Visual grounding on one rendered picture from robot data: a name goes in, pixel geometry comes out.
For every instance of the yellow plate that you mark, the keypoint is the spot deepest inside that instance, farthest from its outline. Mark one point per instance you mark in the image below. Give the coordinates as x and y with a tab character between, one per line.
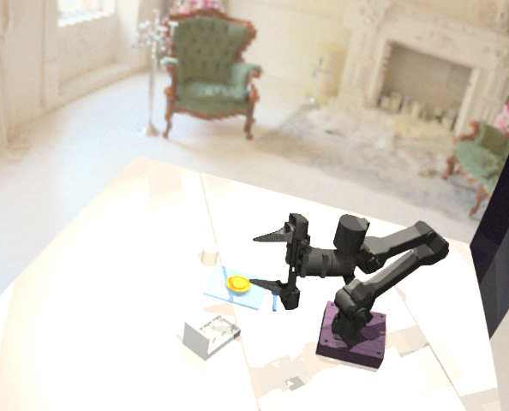
238	283

